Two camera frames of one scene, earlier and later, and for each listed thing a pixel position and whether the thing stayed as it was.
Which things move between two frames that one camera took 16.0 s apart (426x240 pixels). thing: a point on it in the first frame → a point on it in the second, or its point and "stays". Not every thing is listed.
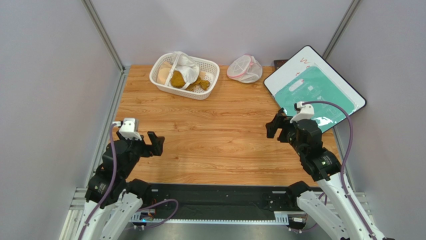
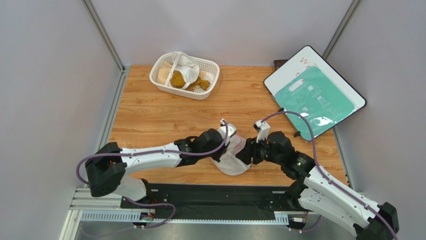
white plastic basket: [210, 68] stays
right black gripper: [282, 126] → [248, 152]
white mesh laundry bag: [245, 68] → [229, 163]
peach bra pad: [164, 72] stays
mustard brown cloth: [178, 81] stays
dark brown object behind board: [278, 63] stays
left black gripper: [157, 141] → [217, 157]
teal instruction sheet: [312, 84] stays
